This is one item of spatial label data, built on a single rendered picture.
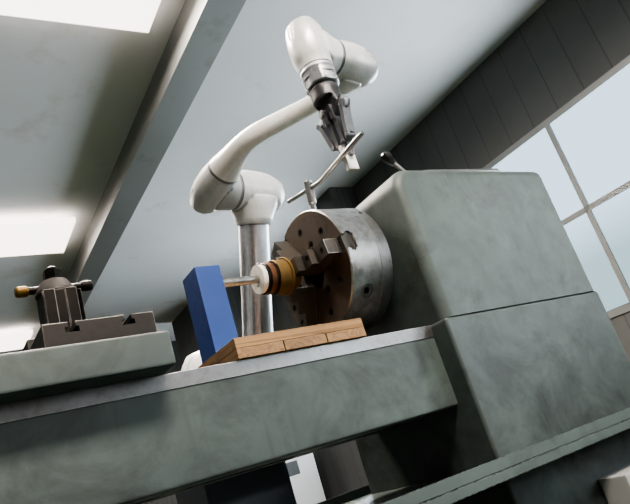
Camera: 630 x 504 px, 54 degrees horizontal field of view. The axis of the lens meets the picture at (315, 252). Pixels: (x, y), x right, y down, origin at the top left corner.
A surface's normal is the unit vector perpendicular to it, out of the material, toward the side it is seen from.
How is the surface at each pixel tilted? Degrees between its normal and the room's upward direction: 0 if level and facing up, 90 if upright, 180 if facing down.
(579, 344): 90
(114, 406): 90
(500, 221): 90
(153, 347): 90
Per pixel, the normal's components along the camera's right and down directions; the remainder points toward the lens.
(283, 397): 0.49, -0.42
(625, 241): -0.83, 0.07
